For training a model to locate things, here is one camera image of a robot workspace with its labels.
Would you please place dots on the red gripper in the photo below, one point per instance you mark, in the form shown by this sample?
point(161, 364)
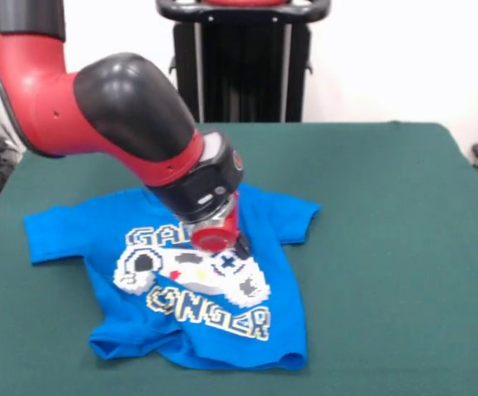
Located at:
point(218, 237)

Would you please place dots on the blue printed t-shirt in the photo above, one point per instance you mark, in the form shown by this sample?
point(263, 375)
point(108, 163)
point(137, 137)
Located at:
point(288, 255)

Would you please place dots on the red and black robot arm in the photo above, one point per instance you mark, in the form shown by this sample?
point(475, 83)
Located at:
point(98, 111)

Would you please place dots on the dark green tablecloth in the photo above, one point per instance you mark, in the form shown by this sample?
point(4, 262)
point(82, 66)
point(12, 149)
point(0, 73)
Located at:
point(387, 288)

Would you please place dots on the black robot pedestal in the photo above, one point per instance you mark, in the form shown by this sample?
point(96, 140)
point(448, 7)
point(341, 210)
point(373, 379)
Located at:
point(242, 70)

